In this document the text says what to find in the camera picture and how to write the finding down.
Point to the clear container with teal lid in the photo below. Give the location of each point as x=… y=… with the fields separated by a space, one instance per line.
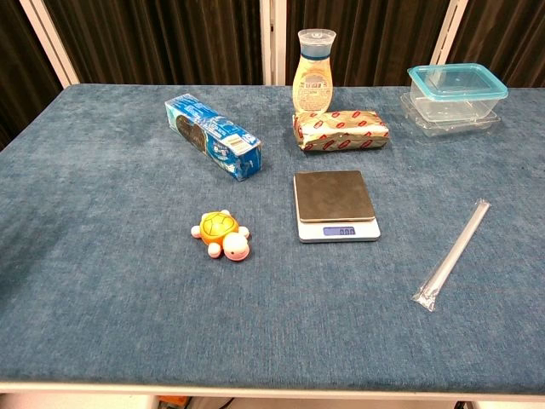
x=455 y=89

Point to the gold red wrapped food package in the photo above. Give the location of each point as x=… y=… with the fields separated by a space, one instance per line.
x=340 y=129

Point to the blue cookie package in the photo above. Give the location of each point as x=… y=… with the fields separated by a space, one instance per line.
x=213 y=134

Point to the orange toy turtle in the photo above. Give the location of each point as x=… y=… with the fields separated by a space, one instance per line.
x=218 y=228

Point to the white upright frame post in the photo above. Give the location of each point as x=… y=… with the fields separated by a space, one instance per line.
x=273 y=40

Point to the yellow sauce bottle clear cap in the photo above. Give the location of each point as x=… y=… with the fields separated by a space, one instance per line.
x=312 y=85

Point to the blue fabric tablecloth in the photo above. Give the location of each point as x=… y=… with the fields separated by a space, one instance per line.
x=272 y=255

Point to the dark pleated curtain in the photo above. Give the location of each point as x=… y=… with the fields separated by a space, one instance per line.
x=149 y=38

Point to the clear plastic tray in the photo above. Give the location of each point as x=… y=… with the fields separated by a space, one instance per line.
x=451 y=123

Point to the plastic-wrapped drinking straw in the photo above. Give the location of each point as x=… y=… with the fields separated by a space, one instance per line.
x=453 y=255

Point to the digital kitchen scale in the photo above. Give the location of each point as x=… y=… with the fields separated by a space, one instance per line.
x=333 y=200

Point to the white slanted frame post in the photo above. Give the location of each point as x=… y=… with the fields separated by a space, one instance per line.
x=451 y=32
x=49 y=40

